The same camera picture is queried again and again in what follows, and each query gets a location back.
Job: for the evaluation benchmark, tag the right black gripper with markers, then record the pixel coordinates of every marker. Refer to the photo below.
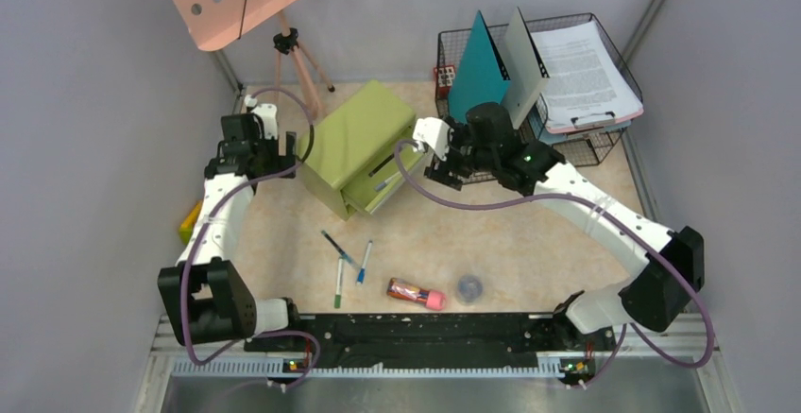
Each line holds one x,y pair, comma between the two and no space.
440,170

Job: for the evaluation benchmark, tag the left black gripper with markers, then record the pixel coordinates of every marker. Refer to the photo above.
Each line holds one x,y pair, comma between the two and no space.
281,163

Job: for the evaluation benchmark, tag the green rectangular box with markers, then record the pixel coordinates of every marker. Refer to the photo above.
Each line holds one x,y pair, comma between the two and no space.
348,143

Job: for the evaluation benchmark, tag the teal folder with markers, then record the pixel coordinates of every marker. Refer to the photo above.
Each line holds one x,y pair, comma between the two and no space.
481,75

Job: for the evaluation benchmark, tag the light blue clipboard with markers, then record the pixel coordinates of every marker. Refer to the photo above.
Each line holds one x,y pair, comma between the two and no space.
550,134

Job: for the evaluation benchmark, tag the clear round container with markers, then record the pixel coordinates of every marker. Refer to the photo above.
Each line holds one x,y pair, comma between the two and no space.
469,289

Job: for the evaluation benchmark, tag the pink capped pencil tube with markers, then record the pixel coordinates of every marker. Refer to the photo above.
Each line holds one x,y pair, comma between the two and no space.
429,298

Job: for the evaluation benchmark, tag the black pen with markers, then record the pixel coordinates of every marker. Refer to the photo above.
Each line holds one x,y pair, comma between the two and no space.
341,252

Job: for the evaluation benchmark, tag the grey white folder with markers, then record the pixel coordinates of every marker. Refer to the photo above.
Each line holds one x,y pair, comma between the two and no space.
528,75

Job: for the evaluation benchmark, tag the blue capped marker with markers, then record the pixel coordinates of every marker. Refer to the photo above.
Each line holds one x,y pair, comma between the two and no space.
362,271

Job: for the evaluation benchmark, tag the black wire desk organizer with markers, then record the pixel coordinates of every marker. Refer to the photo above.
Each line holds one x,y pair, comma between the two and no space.
584,149

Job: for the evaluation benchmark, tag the printed paper clipboard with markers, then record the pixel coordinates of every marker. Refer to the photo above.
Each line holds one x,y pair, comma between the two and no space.
586,89

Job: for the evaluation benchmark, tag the green capped marker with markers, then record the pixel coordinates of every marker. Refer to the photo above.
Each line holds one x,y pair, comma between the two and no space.
339,283

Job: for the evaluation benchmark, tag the white blue marker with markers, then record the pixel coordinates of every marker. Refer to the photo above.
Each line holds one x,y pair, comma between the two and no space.
386,182

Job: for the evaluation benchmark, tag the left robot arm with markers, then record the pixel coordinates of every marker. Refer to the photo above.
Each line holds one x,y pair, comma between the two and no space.
205,298

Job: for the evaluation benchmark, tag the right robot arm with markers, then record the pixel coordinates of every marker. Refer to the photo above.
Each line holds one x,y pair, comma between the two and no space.
661,262

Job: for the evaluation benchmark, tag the red calculator cube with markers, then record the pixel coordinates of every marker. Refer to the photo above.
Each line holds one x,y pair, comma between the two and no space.
444,78

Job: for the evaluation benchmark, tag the yellow green block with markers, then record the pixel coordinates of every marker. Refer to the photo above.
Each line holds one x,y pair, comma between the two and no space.
186,227

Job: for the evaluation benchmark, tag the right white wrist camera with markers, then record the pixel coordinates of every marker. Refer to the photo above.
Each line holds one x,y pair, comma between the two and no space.
432,134

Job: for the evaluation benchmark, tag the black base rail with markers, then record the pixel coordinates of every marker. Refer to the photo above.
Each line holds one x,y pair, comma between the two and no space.
450,341

